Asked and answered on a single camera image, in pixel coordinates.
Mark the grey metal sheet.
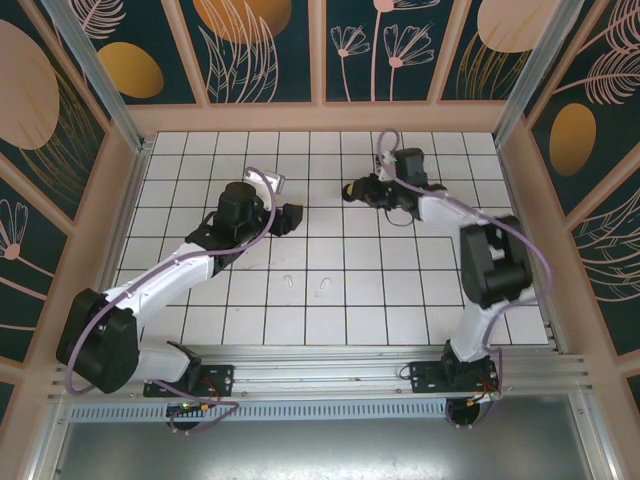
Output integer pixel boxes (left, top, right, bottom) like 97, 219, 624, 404
49, 419, 591, 480

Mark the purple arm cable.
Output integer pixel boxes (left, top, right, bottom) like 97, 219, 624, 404
378, 128, 554, 396
63, 167, 277, 434

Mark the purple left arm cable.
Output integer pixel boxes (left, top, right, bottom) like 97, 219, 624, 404
63, 167, 277, 434

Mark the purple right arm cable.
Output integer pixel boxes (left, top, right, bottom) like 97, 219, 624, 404
378, 128, 554, 396

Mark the slotted grey cable duct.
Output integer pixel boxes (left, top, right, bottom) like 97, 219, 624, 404
69, 397, 451, 424

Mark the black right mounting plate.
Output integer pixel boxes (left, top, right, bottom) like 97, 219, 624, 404
408, 360, 501, 396

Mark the thin black cable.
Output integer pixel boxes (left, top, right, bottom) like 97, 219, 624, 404
383, 207, 417, 227

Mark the black mounting plate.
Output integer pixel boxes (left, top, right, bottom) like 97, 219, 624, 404
408, 360, 501, 396
143, 363, 236, 400

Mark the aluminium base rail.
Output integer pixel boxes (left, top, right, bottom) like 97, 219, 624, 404
49, 343, 594, 401

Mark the aluminium corner post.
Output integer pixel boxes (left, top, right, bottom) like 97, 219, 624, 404
39, 0, 154, 154
492, 0, 587, 146

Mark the aluminium side rail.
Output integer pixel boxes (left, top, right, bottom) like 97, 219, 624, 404
97, 142, 154, 296
492, 134, 569, 356

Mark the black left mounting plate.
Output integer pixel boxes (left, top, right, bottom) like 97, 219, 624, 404
143, 363, 236, 400

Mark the round black cable port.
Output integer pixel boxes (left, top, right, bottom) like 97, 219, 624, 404
446, 399, 484, 429
167, 404, 201, 434

